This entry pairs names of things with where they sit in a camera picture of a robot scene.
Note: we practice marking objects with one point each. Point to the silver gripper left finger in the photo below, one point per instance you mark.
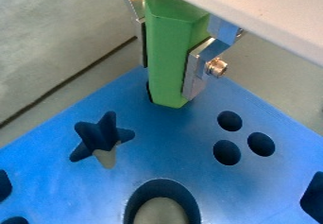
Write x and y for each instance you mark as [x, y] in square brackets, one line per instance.
[136, 8]

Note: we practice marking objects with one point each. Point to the blue shape board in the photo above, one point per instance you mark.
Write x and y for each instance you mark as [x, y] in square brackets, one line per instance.
[235, 161]

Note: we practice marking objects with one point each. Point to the green hexagon peg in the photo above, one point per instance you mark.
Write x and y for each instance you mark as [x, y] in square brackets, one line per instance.
[176, 28]

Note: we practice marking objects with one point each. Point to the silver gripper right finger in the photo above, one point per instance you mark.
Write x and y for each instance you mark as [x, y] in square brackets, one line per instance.
[204, 62]

